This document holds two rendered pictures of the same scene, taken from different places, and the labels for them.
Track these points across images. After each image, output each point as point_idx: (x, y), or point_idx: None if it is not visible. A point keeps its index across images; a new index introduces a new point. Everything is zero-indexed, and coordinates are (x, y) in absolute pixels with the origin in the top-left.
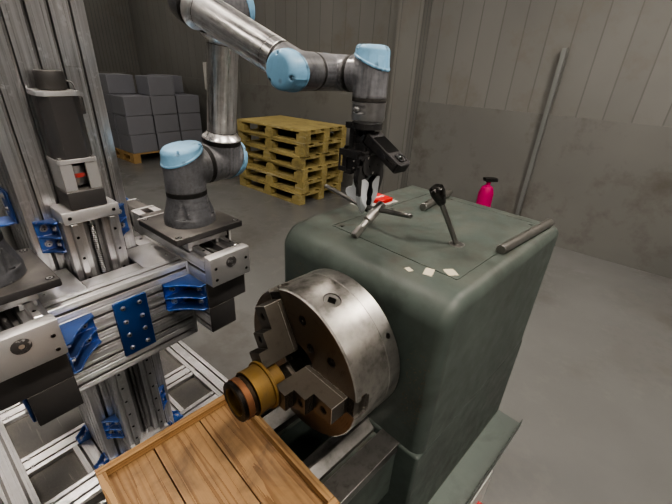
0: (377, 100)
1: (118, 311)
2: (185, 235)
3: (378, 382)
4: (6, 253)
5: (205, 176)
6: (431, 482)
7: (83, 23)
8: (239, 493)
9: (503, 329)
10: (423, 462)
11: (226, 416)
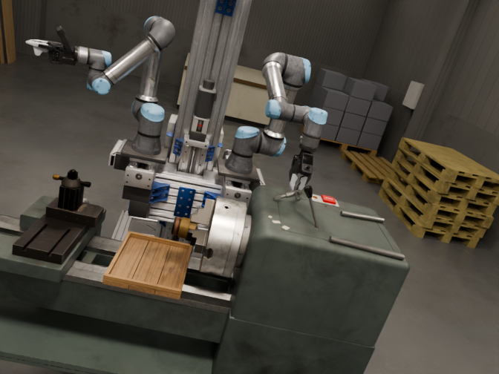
0: (310, 136)
1: (180, 191)
2: (226, 171)
3: (220, 249)
4: (157, 143)
5: (252, 148)
6: (246, 364)
7: (235, 64)
8: (157, 268)
9: (327, 298)
10: (235, 327)
11: (180, 251)
